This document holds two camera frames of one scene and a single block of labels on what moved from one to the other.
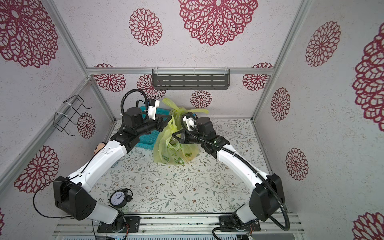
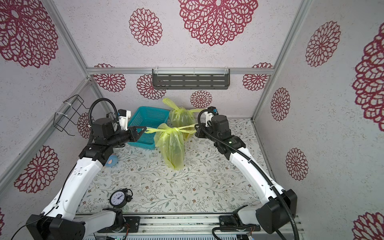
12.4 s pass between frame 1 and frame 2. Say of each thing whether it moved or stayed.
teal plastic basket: stayed
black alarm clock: stayed
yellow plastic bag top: stayed
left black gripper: moved
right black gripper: moved
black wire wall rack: stayed
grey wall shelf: stayed
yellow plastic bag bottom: moved
